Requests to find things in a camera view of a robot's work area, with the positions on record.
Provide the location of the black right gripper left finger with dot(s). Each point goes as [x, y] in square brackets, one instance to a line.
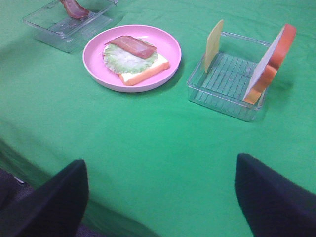
[55, 209]

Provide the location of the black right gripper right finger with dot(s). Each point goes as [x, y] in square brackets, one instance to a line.
[273, 205]

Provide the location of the green lettuce leaf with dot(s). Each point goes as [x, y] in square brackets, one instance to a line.
[120, 61]

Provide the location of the yellow cheese slice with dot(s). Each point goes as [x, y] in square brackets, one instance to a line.
[213, 44]

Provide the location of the bread slice from tray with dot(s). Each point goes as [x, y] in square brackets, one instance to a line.
[129, 79]

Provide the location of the bacon strip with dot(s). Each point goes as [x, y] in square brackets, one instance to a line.
[134, 46]
[74, 9]

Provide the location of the right clear plastic tray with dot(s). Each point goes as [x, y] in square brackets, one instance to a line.
[223, 85]

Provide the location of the clear plastic tray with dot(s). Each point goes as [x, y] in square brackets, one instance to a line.
[223, 85]
[53, 26]

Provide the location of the bread slice in right tray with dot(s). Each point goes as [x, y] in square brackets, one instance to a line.
[270, 63]

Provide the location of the left clear plastic tray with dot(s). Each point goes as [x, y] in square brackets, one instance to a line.
[53, 26]

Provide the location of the pink round plate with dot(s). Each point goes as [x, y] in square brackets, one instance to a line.
[165, 43]

